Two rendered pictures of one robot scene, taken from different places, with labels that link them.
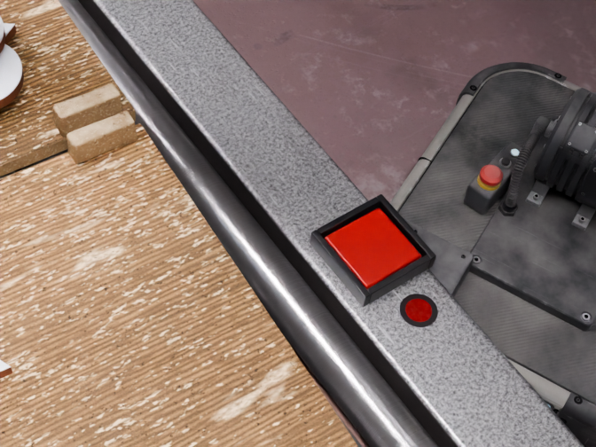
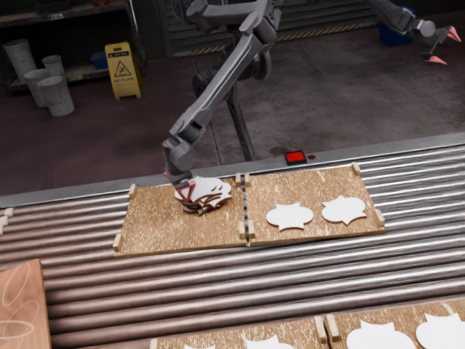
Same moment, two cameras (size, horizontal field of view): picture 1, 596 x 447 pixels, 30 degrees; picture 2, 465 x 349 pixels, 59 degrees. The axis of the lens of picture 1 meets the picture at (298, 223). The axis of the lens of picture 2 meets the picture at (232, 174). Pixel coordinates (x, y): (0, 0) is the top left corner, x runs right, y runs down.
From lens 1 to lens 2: 1.12 m
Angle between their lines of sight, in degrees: 39
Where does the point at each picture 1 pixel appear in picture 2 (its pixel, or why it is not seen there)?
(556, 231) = not seen: hidden behind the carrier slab
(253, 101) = (246, 165)
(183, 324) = (299, 181)
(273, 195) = (272, 167)
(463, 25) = not seen: hidden behind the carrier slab
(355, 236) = (291, 158)
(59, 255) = (272, 193)
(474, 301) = not seen: hidden behind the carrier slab
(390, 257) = (299, 155)
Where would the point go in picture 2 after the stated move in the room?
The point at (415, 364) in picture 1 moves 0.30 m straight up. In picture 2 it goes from (323, 160) to (324, 88)
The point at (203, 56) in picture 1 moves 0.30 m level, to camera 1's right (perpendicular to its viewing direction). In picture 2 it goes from (229, 168) to (270, 135)
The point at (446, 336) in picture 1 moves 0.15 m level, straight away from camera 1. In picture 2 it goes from (319, 155) to (293, 142)
